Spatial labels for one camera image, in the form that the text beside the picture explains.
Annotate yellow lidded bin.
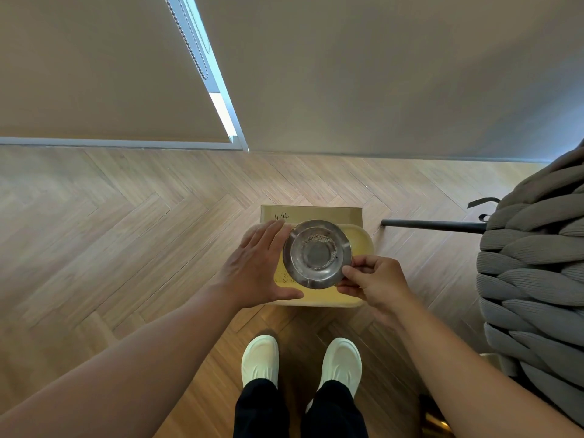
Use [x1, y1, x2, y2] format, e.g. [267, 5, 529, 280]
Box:
[242, 223, 375, 308]

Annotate person's left white shoe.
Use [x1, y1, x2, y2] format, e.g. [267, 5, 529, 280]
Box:
[240, 335, 280, 389]

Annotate brown cardboard box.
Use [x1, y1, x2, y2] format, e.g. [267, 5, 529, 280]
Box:
[260, 204, 364, 226]

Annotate blind bead chain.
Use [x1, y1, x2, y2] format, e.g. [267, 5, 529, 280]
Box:
[163, 0, 210, 82]

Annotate person's right forearm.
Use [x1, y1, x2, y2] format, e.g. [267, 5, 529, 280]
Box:
[390, 296, 584, 438]

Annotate person's left hand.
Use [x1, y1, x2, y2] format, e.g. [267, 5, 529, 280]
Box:
[214, 218, 305, 311]

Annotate person's right hand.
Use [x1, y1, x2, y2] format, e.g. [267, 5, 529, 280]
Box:
[335, 255, 414, 324]

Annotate person's black trousers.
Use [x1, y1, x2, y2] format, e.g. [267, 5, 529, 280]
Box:
[232, 378, 369, 438]

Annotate grey ash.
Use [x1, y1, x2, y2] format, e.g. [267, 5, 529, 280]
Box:
[300, 233, 339, 271]

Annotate person's white shoe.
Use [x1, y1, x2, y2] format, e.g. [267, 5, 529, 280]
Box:
[305, 337, 364, 414]
[240, 335, 280, 389]

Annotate round marble table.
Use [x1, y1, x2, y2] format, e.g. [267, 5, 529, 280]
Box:
[419, 394, 453, 438]

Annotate clear glass ashtray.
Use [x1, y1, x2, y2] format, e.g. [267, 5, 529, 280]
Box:
[282, 219, 353, 290]

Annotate person's right white shoe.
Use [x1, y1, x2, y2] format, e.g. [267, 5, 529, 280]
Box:
[305, 337, 364, 414]

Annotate grey woven chair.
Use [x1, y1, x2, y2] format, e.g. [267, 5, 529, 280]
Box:
[381, 141, 584, 427]

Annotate person's left forearm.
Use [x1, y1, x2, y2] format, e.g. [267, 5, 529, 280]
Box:
[0, 287, 249, 438]

